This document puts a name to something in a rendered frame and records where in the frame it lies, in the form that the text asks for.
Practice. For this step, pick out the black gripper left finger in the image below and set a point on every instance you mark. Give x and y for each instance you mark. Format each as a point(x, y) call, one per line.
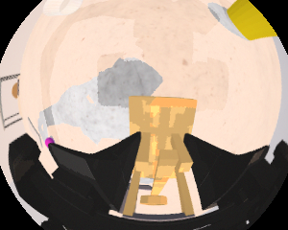
point(109, 170)

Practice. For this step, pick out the yellow cup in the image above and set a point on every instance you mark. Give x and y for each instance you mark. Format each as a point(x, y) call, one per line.
point(248, 21)

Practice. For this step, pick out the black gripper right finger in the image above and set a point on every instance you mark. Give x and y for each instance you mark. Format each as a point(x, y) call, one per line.
point(217, 170)

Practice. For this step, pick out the yellow wooden catapult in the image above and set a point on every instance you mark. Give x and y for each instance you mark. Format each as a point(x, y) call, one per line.
point(162, 122)

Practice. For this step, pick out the purple ball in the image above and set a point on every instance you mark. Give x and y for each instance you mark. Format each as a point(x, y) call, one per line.
point(48, 140)

